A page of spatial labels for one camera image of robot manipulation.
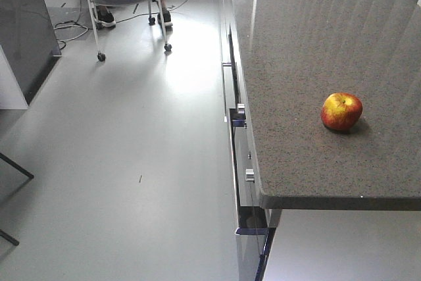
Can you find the red yellow apple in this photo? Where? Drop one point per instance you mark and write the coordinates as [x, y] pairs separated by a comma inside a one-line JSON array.
[[341, 111]]

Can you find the right black sneaker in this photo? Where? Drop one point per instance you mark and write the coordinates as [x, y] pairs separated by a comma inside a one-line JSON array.
[[165, 19]]

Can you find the black sneaker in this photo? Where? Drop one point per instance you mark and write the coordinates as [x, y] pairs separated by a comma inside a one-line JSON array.
[[165, 19], [105, 17]]

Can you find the grey speckled kitchen counter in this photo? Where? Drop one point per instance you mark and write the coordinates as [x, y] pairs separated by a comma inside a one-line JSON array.
[[315, 203]]

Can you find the left black sneaker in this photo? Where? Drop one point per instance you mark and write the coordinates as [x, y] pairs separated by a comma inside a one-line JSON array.
[[105, 17]]

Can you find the dark grey table panel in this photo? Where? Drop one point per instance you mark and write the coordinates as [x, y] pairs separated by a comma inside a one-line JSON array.
[[29, 51]]

